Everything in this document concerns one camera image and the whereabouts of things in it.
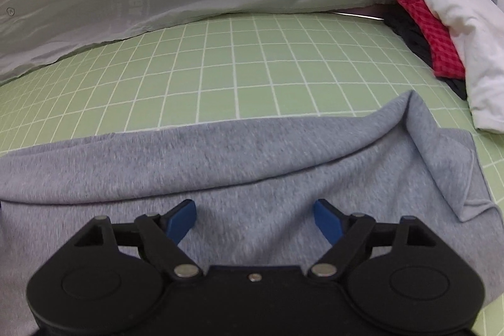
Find white folded garment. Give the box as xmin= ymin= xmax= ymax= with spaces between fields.
xmin=402 ymin=0 xmax=504 ymax=133

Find metal bed rail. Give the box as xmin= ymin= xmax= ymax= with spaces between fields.
xmin=331 ymin=7 xmax=384 ymax=21

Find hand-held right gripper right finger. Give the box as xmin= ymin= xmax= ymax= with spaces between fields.
xmin=309 ymin=199 xmax=437 ymax=278

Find black folded garment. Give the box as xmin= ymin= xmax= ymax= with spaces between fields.
xmin=384 ymin=5 xmax=468 ymax=100

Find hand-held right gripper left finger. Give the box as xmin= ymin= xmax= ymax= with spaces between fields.
xmin=75 ymin=199 xmax=203 ymax=280

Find grey pants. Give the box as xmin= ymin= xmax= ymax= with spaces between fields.
xmin=0 ymin=90 xmax=497 ymax=336

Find red striped cloth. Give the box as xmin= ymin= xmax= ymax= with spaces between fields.
xmin=396 ymin=0 xmax=467 ymax=80

